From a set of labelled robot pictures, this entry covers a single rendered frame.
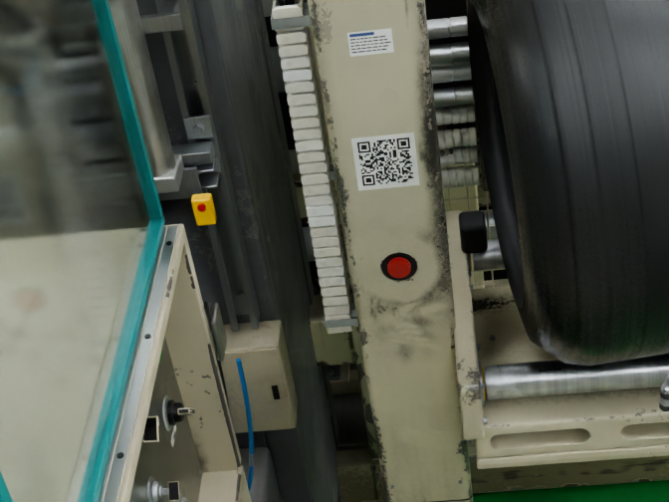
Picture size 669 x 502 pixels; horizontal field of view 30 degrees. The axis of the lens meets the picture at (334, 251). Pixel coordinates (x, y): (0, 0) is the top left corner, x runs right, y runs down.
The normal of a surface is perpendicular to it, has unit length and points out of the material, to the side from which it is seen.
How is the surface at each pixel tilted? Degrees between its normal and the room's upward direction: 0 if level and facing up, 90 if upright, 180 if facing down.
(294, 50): 90
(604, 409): 0
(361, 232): 90
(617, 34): 36
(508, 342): 0
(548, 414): 0
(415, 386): 90
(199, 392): 90
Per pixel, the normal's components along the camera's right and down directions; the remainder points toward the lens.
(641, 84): -0.07, -0.11
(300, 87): -0.03, 0.59
